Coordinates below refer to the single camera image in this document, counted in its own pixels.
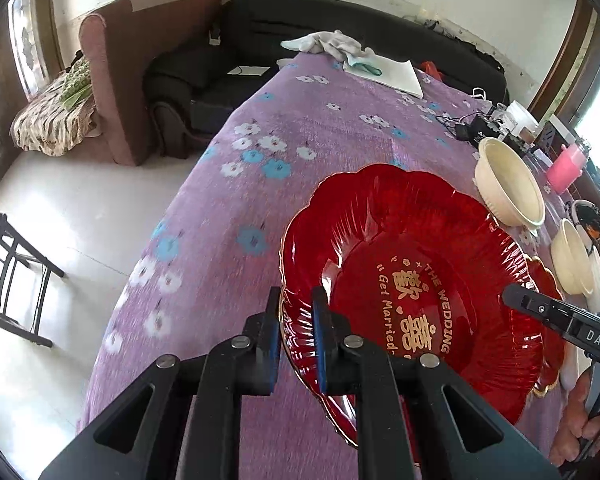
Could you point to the wooden door with frosted glass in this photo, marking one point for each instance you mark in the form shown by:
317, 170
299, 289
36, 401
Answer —
27, 40

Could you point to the cream paper plate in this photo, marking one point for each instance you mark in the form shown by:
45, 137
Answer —
572, 260

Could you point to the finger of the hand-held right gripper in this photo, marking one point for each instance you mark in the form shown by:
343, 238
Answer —
540, 307

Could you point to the black chair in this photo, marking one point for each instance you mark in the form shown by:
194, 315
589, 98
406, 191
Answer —
10, 270

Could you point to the deep cream bowl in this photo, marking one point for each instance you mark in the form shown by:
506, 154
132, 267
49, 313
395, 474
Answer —
510, 180

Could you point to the small red gold-rimmed plate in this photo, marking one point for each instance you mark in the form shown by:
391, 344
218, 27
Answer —
547, 280

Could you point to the wooden window frame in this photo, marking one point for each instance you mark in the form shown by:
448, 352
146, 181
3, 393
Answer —
575, 50

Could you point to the white cloth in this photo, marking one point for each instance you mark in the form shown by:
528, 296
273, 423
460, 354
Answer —
325, 42

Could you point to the large red scalloped plate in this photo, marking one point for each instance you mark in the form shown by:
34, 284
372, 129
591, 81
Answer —
380, 220

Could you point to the patterned brown blanket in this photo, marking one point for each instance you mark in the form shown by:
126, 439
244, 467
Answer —
45, 120

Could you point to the white plastic jar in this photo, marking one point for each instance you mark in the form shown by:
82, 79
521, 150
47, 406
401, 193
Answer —
521, 116

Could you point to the green patterned cushion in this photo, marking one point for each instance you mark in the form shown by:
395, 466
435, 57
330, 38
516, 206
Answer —
77, 82

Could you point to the person's right hand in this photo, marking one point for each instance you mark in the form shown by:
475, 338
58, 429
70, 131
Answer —
572, 410

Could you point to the brown armchair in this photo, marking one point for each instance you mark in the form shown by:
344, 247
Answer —
130, 60

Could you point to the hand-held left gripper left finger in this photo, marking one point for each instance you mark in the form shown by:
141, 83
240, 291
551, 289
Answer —
274, 345

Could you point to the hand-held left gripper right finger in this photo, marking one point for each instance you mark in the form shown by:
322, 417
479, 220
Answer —
322, 345

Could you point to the purple floral tablecloth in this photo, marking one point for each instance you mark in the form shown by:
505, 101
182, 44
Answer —
240, 210

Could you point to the black sofa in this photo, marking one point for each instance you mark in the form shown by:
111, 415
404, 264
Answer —
290, 15

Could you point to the white paper sheet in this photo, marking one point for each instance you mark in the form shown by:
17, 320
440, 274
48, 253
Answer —
395, 75

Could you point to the pink sleeved bottle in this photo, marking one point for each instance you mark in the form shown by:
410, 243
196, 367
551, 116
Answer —
564, 169

